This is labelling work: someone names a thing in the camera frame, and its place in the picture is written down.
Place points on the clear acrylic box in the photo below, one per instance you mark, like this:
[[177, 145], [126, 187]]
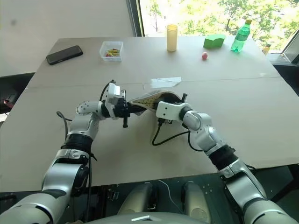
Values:
[[292, 50]]

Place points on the black smartphone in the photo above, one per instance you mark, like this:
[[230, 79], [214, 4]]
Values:
[[64, 54]]

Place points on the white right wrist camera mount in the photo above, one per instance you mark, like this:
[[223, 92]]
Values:
[[169, 109]]

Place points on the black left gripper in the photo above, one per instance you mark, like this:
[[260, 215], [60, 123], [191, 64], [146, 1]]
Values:
[[119, 107]]

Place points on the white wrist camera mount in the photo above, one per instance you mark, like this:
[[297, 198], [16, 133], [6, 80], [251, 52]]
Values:
[[169, 109], [113, 93]]

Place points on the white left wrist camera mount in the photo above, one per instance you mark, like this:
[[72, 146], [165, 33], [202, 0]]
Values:
[[113, 93]]

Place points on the clear plastic box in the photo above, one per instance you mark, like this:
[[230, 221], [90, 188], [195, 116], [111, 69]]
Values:
[[104, 57]]

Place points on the grey robot torso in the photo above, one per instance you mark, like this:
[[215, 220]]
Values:
[[168, 218]]

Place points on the small red ball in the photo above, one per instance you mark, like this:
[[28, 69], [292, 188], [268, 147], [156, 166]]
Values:
[[204, 56]]

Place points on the clear tape strip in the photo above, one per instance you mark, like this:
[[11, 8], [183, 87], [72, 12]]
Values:
[[165, 81]]

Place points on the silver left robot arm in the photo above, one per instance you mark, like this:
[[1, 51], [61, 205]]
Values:
[[79, 121]]

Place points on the green plastic bottle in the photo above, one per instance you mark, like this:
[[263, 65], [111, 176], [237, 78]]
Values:
[[240, 37]]

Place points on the yellow cylinder container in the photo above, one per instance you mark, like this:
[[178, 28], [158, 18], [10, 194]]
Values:
[[172, 37]]

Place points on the small orange bottle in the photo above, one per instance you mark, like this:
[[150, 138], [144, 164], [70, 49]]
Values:
[[266, 49]]

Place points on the beige dotted cloth pouch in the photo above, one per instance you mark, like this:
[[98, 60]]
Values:
[[149, 100]]

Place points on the black window frame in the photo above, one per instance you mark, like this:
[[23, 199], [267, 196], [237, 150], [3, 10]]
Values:
[[137, 18]]

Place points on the green block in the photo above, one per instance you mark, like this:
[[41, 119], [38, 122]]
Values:
[[213, 42]]

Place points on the grey rounded leg cover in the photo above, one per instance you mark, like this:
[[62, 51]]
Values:
[[196, 198], [137, 198]]

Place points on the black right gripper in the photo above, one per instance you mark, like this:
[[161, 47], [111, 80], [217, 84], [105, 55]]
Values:
[[167, 121]]

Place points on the coloured clips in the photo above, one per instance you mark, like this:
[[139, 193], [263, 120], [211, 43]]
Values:
[[112, 52]]

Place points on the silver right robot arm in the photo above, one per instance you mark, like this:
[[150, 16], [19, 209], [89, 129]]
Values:
[[202, 121]]

